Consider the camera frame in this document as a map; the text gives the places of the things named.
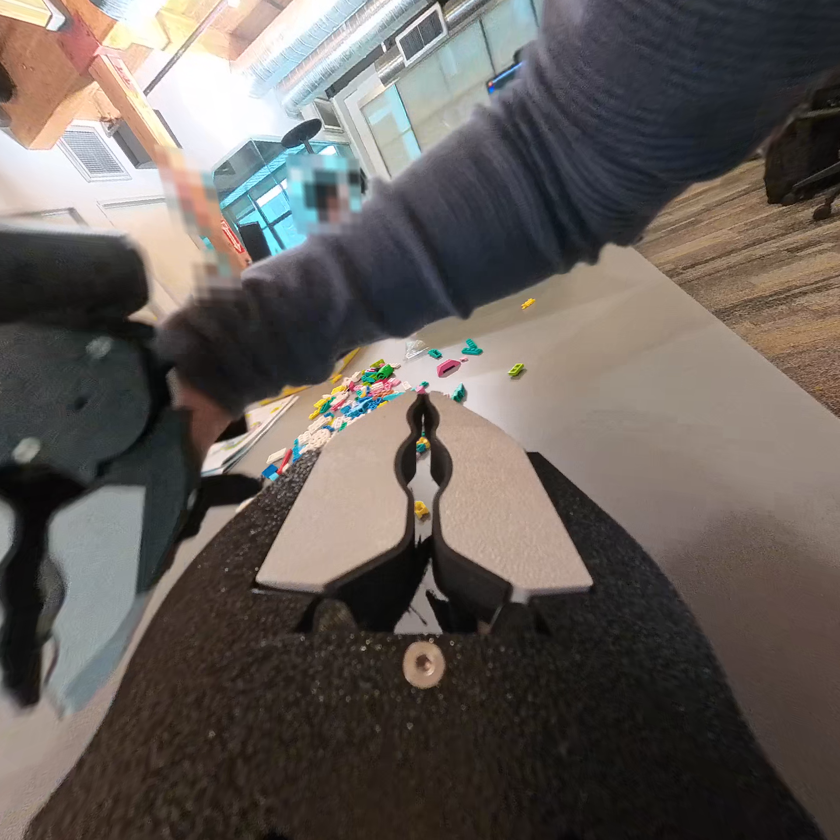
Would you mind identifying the person's right hand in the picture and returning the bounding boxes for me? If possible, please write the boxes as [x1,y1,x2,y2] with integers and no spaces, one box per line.
[172,386,232,458]

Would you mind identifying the person's right forearm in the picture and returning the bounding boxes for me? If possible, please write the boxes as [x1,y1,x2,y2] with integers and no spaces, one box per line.
[154,0,840,421]

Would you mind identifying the white wall air vent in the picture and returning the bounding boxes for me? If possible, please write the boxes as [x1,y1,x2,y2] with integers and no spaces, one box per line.
[58,125,130,181]
[394,3,449,67]

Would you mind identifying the lego instruction booklet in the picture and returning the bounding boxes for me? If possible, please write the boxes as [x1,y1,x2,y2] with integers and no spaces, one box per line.
[200,394,301,476]

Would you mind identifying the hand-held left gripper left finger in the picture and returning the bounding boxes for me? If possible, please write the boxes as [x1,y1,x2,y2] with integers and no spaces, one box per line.
[255,392,429,632]

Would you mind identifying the black office chair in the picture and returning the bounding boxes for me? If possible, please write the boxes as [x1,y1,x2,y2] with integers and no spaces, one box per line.
[763,69,840,222]

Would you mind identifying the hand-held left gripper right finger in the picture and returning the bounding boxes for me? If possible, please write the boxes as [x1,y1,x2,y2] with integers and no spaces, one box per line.
[425,392,595,632]

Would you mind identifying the black round lamp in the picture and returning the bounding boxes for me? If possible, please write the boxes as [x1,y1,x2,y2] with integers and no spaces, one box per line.
[281,120,324,158]

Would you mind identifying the silver ventilation duct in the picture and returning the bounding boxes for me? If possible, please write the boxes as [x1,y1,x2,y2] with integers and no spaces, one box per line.
[230,0,395,83]
[281,13,460,114]

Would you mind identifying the pile of colourful lego pieces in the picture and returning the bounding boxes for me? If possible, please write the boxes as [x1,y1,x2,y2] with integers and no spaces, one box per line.
[261,357,421,483]

